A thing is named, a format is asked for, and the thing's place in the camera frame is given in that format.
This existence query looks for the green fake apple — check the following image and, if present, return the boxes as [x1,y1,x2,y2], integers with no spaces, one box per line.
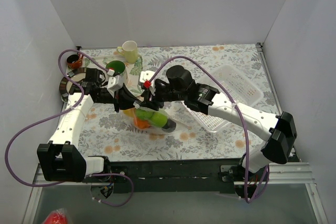
[149,112,168,128]

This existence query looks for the clear zip top bag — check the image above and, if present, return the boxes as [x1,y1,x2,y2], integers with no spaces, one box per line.
[119,98,183,135]

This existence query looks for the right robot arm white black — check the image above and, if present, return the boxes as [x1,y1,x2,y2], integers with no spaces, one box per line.
[139,65,297,181]

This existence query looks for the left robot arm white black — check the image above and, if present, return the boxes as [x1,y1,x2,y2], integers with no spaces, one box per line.
[37,68,137,182]

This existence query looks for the green fake bell pepper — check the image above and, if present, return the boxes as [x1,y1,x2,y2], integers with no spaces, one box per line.
[135,109,153,120]

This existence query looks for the fake lemon yellow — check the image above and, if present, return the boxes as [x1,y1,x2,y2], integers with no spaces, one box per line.
[122,108,135,118]

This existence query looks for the fake orange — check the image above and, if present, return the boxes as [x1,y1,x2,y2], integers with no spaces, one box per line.
[133,118,151,130]

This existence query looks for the dark purple fake fruit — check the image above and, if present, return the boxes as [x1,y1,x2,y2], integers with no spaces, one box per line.
[162,119,177,133]

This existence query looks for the red object in bag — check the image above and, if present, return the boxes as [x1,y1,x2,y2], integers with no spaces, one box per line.
[42,209,69,224]

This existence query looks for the floral table mat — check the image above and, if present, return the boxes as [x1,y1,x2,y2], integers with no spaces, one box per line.
[51,44,293,162]

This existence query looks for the striped rim plate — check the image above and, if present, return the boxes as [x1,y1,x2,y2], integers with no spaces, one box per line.
[59,67,88,102]

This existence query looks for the leaf pattern serving tray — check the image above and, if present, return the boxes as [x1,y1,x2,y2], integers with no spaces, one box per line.
[67,53,144,99]

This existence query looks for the small brown red cup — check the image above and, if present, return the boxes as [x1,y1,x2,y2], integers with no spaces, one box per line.
[66,54,83,69]

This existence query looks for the green interior floral mug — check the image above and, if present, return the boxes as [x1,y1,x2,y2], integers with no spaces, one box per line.
[106,60,128,84]

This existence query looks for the cream ceramic mug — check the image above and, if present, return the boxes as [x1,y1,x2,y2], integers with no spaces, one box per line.
[117,40,139,63]

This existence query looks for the white plastic basket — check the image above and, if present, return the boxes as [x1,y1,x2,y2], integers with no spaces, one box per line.
[183,64,264,133]

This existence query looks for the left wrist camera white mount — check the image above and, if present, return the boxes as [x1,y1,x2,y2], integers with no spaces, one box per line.
[107,69,125,92]

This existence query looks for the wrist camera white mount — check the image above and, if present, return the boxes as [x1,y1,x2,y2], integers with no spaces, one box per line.
[107,69,125,92]
[138,70,155,90]

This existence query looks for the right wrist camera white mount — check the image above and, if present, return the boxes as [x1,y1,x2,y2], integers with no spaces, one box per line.
[138,70,155,90]

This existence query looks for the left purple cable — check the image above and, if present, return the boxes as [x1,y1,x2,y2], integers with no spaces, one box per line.
[5,49,134,207]

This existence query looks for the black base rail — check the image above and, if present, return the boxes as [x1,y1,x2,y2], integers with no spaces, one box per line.
[110,158,245,194]

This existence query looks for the aluminium frame rail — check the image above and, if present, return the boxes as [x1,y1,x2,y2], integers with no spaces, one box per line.
[24,159,328,223]

